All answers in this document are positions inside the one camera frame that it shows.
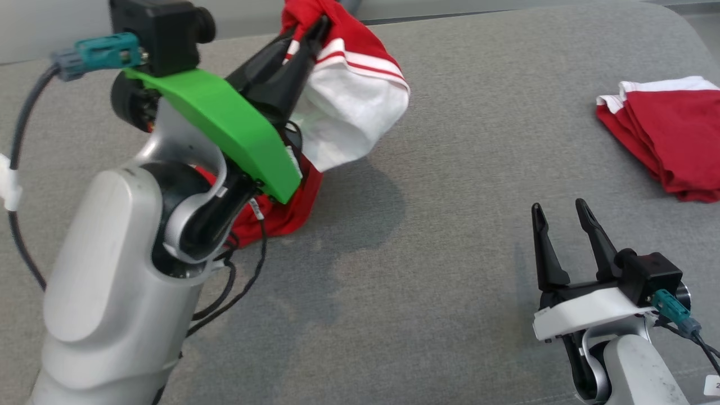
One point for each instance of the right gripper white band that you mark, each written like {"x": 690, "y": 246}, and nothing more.
{"x": 590, "y": 312}

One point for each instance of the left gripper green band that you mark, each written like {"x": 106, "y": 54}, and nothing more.
{"x": 236, "y": 132}

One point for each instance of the red jersey with black lettering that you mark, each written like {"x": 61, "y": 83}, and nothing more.
{"x": 354, "y": 107}

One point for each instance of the red shorts with white stripe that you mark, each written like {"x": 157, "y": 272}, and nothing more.
{"x": 675, "y": 135}

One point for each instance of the grey fabric sofa cushion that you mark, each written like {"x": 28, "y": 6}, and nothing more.
{"x": 450, "y": 225}

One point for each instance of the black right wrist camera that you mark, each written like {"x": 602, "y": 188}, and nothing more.
{"x": 649, "y": 275}

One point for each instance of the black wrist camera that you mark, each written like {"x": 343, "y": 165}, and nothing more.
{"x": 649, "y": 275}
{"x": 157, "y": 31}

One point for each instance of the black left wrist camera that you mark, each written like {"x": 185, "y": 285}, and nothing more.
{"x": 157, "y": 31}

